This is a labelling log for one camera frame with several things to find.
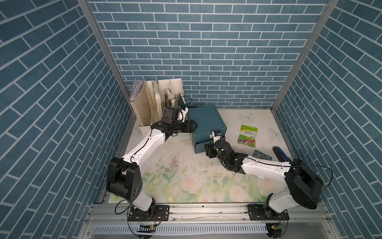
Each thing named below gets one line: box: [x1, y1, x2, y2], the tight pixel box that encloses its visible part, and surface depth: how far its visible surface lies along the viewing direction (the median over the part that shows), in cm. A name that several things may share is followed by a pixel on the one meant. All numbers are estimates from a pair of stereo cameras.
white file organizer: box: [129, 78, 184, 135], surface depth 101 cm
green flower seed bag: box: [237, 124, 259, 148], surface depth 107 cm
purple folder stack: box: [129, 79, 146, 102], surface depth 93 cm
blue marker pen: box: [272, 146, 292, 162], surface depth 95 cm
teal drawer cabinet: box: [187, 104, 227, 154], surface depth 86 cm
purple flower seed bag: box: [252, 149, 273, 161], surface depth 96 cm
